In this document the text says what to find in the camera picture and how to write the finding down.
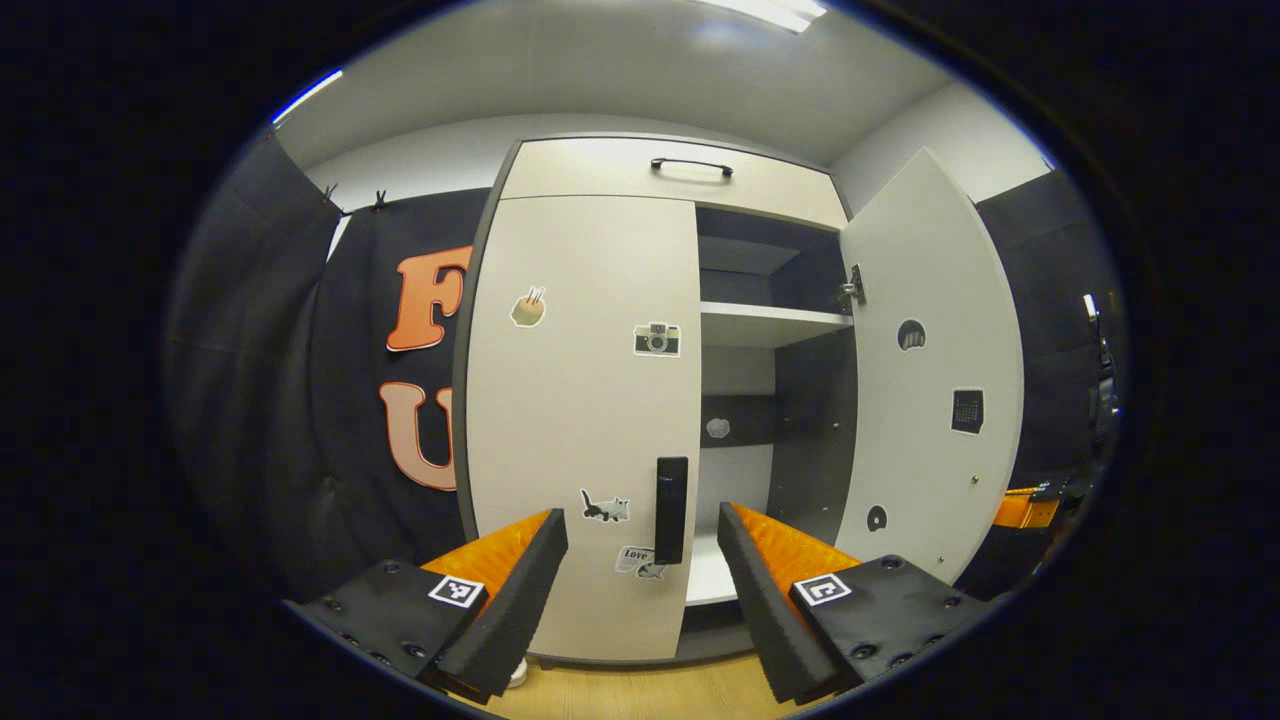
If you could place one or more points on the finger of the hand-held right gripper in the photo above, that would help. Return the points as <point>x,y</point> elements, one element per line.
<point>1025,512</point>

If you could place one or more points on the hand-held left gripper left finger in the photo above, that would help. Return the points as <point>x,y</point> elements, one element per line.
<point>515,610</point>

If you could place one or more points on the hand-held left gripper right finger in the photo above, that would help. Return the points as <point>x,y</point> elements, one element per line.
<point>765,610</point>

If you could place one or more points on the beige cabinet door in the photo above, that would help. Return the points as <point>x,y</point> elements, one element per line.
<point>580,400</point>
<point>930,450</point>

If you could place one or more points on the beige double-door shoe cabinet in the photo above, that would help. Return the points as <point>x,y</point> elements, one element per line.
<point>815,430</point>

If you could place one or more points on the white cabinet bottom board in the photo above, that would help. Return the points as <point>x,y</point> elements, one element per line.
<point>712,570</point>

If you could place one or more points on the metal door hinge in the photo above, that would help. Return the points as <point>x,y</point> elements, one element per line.
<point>855,287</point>

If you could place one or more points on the white cabinet shelf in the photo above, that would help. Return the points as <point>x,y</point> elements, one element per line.
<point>770,322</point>

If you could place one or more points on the white rounded object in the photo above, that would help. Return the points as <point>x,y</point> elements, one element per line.
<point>518,672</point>

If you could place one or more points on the black backdrop cloth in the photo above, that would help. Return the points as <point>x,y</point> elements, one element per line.
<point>260,400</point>

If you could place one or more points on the row of black cloth clips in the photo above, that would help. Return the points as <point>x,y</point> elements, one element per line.
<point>380,200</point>

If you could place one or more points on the small ceiling light panel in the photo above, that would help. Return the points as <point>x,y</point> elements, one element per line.
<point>305,96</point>

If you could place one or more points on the large ceiling light panel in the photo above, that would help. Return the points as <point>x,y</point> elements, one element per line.
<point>770,10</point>

